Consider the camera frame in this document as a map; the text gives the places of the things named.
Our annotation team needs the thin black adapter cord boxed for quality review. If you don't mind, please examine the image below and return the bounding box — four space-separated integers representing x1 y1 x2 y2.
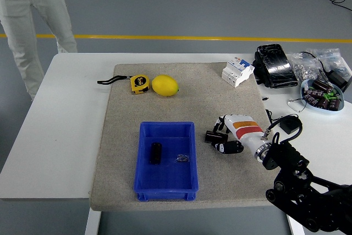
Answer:
265 108 299 125

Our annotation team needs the grey-brown mat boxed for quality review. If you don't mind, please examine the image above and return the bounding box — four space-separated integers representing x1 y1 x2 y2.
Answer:
89 62 284 212

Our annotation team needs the clear bag of metal nuts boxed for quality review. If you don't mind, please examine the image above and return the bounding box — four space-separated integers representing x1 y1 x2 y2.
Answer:
288 52 325 81

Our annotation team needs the small black power adapter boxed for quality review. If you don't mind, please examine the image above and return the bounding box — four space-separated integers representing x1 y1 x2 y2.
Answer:
279 116 301 134

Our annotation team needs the black device in plastic wrap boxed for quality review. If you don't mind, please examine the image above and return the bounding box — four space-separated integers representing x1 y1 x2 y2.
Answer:
252 43 300 89

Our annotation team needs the yellow tape measure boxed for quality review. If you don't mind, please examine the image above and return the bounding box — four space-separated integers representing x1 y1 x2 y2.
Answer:
97 74 151 95

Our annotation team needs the blue plastic box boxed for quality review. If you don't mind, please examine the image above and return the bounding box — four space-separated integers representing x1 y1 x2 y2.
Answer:
134 121 200 201

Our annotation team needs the thin wire loop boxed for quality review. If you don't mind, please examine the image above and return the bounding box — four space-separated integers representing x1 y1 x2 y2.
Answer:
288 99 308 113

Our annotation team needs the large black power adapter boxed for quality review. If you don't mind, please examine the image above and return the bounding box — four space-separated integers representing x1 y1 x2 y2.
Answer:
327 69 352 92

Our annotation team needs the clear bag of small parts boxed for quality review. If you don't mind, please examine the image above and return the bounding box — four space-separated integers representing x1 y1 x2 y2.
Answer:
306 47 352 79

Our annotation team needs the yellow lemon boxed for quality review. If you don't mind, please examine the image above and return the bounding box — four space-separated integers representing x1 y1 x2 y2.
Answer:
151 74 180 97

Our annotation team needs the light blue bowl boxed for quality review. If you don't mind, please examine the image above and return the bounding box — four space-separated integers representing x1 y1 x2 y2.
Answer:
300 79 345 113

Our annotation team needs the person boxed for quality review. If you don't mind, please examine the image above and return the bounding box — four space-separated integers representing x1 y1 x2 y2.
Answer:
0 0 78 101

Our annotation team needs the white circuit breaker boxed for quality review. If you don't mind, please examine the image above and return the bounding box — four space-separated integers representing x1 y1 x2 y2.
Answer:
221 56 255 88

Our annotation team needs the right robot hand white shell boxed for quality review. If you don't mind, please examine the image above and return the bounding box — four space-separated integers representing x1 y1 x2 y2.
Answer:
211 113 272 155

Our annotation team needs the white table leg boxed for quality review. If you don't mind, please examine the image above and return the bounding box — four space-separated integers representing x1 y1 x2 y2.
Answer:
286 214 305 235
84 207 102 235

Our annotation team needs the white table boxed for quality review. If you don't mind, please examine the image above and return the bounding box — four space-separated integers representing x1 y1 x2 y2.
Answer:
0 52 352 202

